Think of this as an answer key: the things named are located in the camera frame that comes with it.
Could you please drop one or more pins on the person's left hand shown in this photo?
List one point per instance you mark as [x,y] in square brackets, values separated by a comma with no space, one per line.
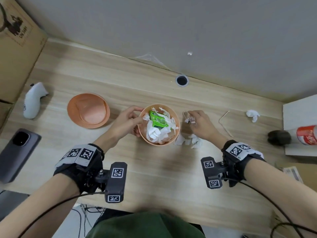
[125,126]

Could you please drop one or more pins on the person's right hand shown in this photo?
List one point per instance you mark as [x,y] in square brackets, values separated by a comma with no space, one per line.
[204,126]

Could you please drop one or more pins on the thin wooden stick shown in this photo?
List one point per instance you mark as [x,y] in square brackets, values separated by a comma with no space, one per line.
[224,125]

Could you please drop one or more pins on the green wrapper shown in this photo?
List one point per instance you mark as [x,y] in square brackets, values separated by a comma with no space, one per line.
[158,120]

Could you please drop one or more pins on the pink desktop trash bin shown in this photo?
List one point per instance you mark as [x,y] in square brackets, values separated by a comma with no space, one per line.
[158,144]

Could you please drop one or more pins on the orange plastic lid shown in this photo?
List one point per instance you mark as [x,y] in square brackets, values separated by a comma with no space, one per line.
[86,114]

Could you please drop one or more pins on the person's left forearm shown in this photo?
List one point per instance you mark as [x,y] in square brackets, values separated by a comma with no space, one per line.
[37,203]

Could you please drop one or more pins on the person's right forearm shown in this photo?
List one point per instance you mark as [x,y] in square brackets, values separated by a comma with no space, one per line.
[284,190]

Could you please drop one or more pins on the person's green clothing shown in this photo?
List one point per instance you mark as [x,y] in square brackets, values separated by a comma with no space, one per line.
[146,228]

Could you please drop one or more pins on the clear plastic film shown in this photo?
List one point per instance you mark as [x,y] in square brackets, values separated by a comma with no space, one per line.
[151,60]

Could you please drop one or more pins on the dark round object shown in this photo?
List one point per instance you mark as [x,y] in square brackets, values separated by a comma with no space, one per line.
[278,138]

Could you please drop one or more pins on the white handheld controller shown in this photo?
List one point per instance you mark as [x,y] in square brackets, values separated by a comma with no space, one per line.
[33,101]

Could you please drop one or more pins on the flat white box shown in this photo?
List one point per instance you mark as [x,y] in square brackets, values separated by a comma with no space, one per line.
[299,111]

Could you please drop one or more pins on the plastic bottle with red label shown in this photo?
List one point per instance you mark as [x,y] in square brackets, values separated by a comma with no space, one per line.
[307,135]

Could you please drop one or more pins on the grey smartphone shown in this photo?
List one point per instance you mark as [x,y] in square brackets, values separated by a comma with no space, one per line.
[17,156]

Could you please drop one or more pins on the cardboard box with white labels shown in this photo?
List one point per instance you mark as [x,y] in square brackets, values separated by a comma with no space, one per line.
[309,175]

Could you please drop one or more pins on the small plain cardboard box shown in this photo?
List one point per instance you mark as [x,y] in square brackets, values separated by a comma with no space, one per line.
[4,114]

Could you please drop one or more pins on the cardboard box with black print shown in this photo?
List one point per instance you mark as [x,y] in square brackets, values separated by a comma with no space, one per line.
[17,59]

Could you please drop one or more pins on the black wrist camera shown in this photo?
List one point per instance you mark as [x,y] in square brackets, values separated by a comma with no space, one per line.
[116,180]
[213,173]

